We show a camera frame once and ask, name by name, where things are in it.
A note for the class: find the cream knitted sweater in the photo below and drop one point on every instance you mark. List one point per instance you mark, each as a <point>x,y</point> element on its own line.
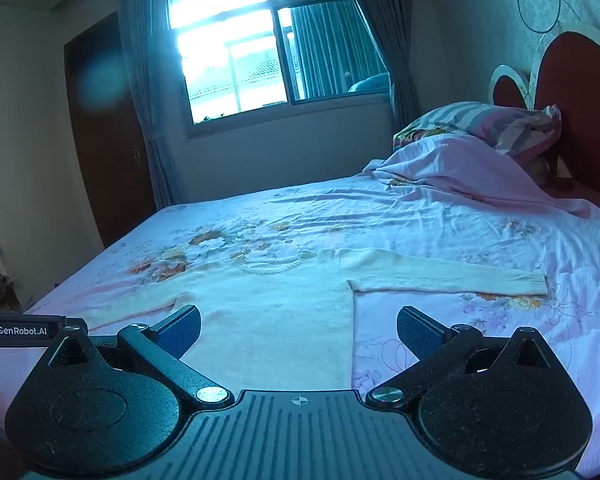
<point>280,320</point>

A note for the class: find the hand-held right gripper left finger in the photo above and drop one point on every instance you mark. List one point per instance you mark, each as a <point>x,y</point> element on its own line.
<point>180,331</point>

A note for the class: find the dark teal bundle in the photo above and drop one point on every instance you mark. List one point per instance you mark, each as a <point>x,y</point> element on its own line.
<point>372,82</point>

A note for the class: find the grey curtain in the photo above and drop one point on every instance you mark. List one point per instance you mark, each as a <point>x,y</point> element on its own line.
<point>140,85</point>
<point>380,10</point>

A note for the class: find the brown wooden door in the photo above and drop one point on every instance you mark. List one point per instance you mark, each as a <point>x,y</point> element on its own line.
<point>105,160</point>

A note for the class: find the pink quilt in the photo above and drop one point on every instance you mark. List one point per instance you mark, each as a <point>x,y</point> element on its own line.
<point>445,160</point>

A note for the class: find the red and white headboard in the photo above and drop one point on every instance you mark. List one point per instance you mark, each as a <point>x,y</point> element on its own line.
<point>580,90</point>

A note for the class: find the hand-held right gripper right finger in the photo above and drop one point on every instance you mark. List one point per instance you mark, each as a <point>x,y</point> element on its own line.
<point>415,332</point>

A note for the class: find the floral pink bed sheet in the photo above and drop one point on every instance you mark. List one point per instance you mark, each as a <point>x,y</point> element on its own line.
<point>430,220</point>

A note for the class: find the striped floral pillow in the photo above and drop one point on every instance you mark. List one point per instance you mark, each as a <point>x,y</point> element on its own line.
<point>480,117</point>

